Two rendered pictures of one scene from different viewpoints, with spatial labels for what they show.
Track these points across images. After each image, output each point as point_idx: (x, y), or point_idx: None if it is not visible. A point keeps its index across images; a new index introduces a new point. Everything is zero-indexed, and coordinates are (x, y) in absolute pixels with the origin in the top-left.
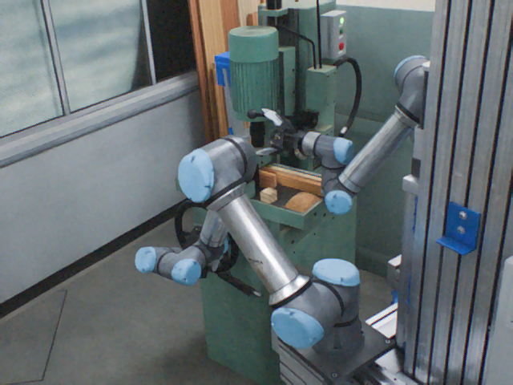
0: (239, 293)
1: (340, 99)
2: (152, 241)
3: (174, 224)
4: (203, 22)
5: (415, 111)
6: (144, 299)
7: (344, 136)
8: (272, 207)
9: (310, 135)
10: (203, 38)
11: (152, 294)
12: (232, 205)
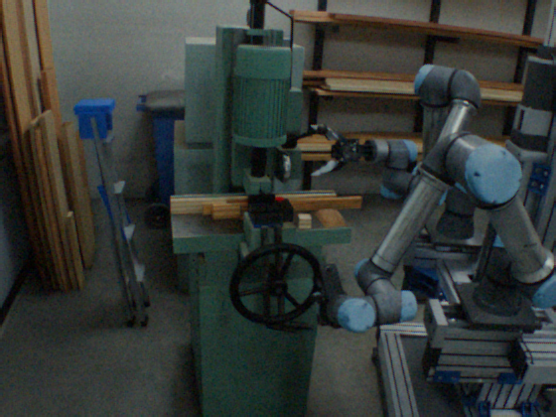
0: (258, 341)
1: (206, 134)
2: (7, 349)
3: (14, 324)
4: (14, 78)
5: (479, 102)
6: (70, 413)
7: (210, 171)
8: (316, 230)
9: (379, 141)
10: (14, 96)
11: (73, 404)
12: (517, 197)
